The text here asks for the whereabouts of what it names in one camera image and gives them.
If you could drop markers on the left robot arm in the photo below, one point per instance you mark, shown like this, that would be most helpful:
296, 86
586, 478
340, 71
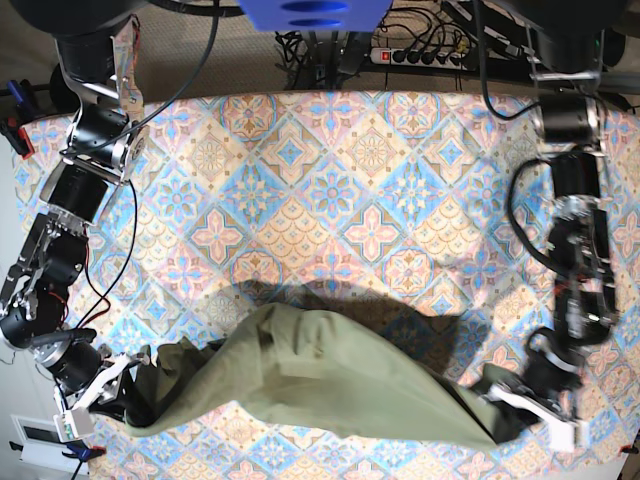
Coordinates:
565, 45

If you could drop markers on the blue clamp bottom left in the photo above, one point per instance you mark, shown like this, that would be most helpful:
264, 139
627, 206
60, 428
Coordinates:
82, 454

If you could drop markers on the white wall socket box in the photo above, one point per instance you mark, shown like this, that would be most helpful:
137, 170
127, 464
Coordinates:
35, 430

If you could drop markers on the patterned tablecloth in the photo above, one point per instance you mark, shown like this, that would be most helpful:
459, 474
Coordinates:
388, 207

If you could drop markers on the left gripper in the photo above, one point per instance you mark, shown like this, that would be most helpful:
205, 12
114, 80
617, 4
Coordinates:
545, 392

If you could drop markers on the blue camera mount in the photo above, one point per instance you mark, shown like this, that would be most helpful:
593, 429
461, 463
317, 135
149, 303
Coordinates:
315, 15

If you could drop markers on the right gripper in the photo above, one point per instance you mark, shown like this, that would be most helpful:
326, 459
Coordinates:
92, 382

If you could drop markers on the green t-shirt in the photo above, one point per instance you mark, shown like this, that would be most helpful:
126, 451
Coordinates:
316, 369

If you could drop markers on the orange black clamp left top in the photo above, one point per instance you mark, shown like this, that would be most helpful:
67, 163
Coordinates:
12, 127

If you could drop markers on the white power strip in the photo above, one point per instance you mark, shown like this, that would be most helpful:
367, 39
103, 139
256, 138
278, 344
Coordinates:
415, 58

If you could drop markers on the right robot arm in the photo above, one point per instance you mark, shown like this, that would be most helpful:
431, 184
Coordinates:
96, 42

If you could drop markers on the orange clamp bottom right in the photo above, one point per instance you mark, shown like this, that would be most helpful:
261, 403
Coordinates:
629, 449

